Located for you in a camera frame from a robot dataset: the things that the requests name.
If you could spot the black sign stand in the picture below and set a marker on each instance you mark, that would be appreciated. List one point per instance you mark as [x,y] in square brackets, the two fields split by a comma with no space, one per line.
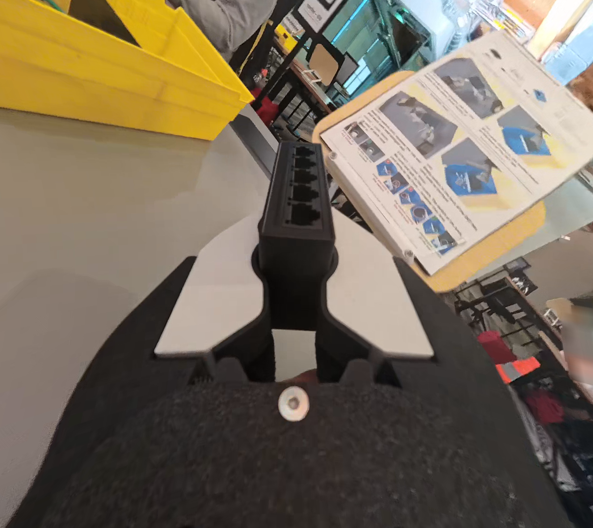
[282,74]

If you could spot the wooden back chair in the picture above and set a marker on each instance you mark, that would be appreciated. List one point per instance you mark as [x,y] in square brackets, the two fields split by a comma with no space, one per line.
[323,64]

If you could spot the yellow plastic bin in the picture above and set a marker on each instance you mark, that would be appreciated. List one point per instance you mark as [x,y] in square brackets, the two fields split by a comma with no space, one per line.
[92,74]

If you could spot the orange reflective barrier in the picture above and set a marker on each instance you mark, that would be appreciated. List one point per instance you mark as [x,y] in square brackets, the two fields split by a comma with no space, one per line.
[514,368]

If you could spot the printed instruction sheet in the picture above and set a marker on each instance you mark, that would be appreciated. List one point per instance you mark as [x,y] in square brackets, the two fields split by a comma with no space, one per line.
[482,129]

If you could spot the black network switch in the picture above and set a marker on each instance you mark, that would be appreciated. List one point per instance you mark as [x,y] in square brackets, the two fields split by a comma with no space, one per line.
[296,259]

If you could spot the white sheet holder ledge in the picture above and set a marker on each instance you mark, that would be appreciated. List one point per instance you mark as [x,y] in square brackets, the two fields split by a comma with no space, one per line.
[370,208]

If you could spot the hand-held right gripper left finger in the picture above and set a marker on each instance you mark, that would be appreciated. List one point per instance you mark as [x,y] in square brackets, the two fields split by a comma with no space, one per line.
[213,301]

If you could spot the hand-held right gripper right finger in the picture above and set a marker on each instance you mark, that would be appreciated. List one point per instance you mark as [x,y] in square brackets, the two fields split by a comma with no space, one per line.
[375,301]

